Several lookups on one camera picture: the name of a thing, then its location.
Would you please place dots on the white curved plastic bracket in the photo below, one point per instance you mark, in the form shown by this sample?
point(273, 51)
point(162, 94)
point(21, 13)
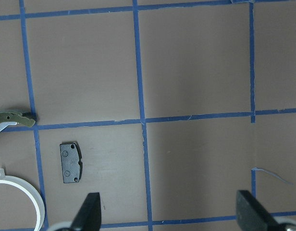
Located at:
point(30, 191)

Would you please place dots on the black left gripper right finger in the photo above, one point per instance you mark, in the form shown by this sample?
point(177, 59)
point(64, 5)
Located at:
point(252, 216)

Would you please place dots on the olive green brake shoe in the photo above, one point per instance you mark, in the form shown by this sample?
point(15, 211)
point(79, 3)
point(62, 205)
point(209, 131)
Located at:
point(13, 118)

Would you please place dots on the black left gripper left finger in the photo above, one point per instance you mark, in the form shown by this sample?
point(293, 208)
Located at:
point(88, 217)

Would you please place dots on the black brake pad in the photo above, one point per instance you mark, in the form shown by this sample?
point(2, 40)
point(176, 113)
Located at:
point(71, 160)

